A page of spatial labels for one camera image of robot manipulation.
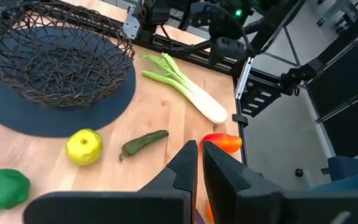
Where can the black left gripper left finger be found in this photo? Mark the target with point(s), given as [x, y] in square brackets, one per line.
[182, 174]

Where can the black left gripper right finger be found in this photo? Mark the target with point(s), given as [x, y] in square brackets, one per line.
[228, 186]

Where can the red and orange mango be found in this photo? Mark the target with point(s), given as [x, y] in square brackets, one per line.
[222, 142]

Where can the green pickle cucumber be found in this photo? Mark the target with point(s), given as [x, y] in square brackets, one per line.
[141, 143]

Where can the green and white leek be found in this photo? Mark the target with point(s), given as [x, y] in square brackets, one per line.
[197, 96]

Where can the yellow-green apple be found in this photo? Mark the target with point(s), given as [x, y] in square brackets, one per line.
[84, 147]

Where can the green bell pepper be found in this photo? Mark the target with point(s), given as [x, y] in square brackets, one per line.
[3, 189]

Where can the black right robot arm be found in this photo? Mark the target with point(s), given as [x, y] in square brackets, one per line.
[166, 12]

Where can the black table edge clamp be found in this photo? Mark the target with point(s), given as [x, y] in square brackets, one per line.
[240, 120]

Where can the black caster wheel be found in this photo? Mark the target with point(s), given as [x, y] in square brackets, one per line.
[299, 172]

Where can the blue chair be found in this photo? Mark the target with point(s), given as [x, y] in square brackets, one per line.
[350, 169]

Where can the dark side cart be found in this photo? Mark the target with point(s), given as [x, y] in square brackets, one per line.
[346, 93]

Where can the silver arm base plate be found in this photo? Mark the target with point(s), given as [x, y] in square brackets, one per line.
[131, 26]

